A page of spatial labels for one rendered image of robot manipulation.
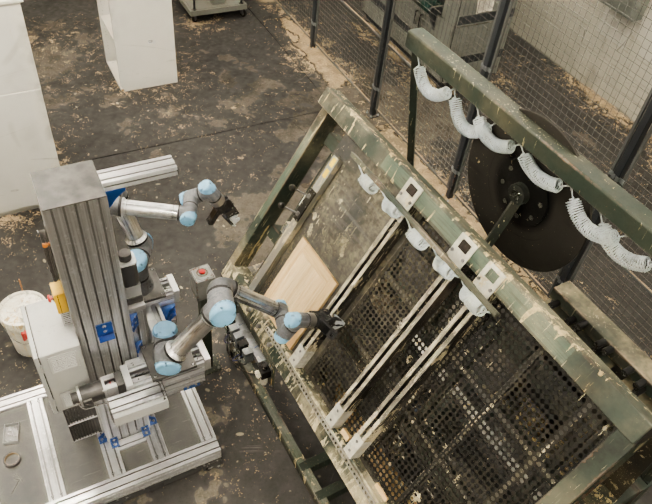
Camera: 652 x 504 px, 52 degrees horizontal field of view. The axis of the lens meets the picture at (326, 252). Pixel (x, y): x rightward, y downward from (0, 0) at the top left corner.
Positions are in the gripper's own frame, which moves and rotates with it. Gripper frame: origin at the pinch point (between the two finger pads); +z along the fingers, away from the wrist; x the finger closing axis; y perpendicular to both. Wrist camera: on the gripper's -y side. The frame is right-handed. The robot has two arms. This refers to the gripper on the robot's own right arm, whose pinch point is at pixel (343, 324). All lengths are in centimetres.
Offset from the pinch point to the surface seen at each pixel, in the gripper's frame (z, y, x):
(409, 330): -4.4, -33.3, -30.2
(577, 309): 27, -71, -82
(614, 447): -1, -123, -65
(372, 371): -4.5, -31.8, -1.5
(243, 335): -6, 46, 56
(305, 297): 0.6, 30.5, 10.4
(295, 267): 0.5, 48.1, 4.8
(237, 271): -3, 81, 38
